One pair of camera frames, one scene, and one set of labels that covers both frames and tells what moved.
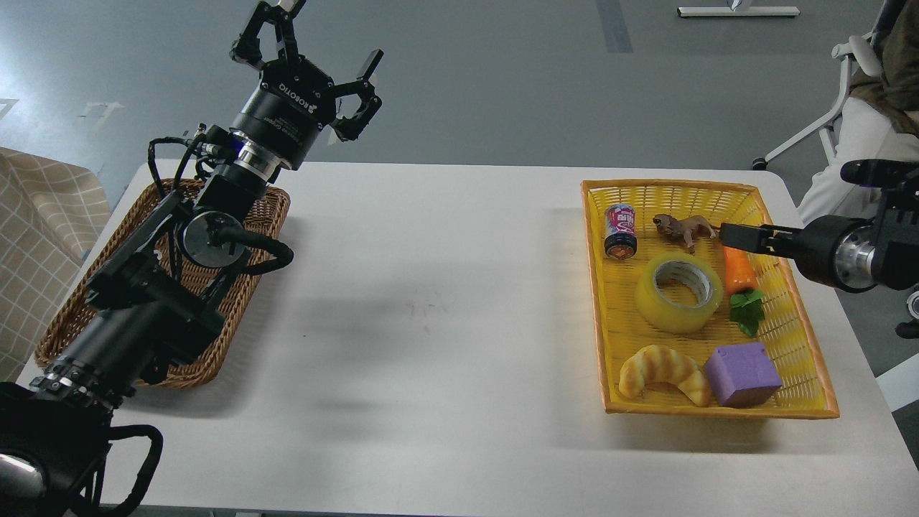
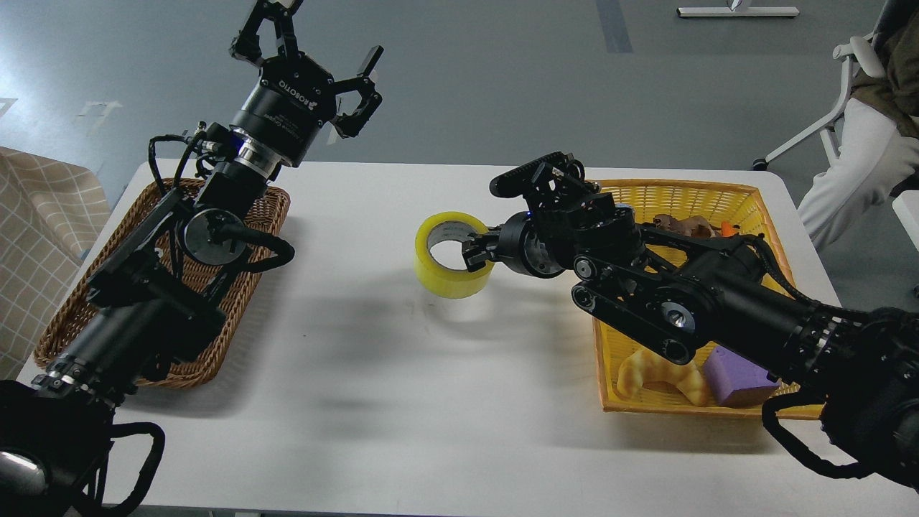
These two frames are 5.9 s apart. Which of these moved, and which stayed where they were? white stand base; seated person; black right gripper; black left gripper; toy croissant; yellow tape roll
Moved: yellow tape roll; black right gripper
Stayed: white stand base; toy croissant; black left gripper; seated person
